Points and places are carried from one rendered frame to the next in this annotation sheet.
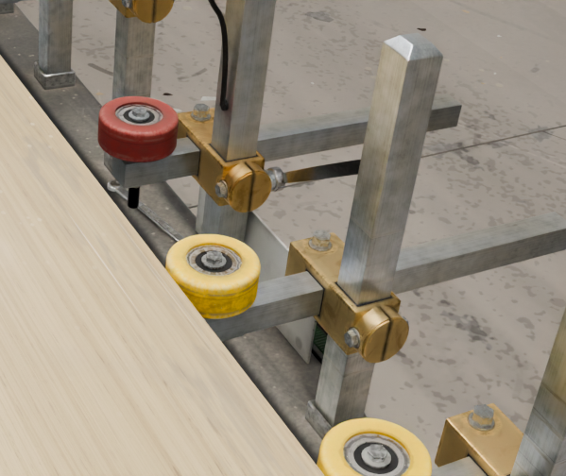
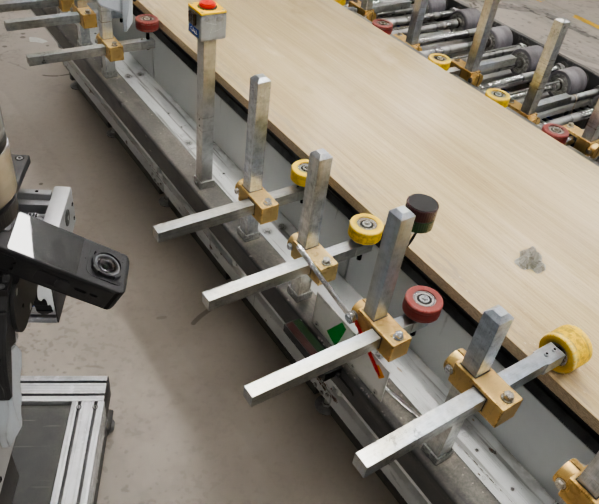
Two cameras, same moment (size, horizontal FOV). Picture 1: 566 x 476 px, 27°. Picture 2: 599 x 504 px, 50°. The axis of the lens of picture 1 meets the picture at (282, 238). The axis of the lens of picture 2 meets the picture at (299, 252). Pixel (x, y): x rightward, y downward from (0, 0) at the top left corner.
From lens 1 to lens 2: 2.02 m
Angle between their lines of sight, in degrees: 105
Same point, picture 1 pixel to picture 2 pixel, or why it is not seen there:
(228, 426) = (348, 176)
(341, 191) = not seen: outside the picture
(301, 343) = (317, 320)
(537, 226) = (221, 290)
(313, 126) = (337, 348)
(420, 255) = (281, 268)
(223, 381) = (352, 188)
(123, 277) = not seen: hidden behind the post
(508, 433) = (259, 200)
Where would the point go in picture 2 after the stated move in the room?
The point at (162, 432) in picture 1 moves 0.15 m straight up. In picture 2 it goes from (365, 175) to (376, 123)
